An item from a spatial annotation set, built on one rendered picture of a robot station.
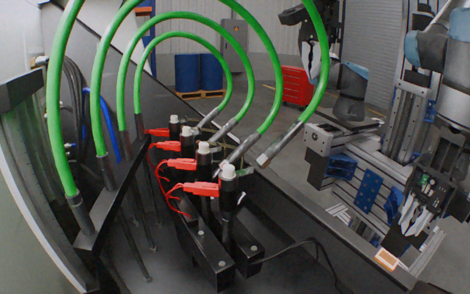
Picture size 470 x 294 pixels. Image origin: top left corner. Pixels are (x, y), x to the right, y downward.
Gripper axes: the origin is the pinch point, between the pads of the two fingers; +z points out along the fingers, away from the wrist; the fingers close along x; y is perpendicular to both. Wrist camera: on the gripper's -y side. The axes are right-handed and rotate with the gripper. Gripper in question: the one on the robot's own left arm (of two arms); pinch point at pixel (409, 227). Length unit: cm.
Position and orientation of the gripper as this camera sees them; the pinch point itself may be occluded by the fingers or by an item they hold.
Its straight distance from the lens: 44.9
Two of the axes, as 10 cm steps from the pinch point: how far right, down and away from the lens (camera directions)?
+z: -0.4, 8.9, 4.5
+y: -8.5, 2.1, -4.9
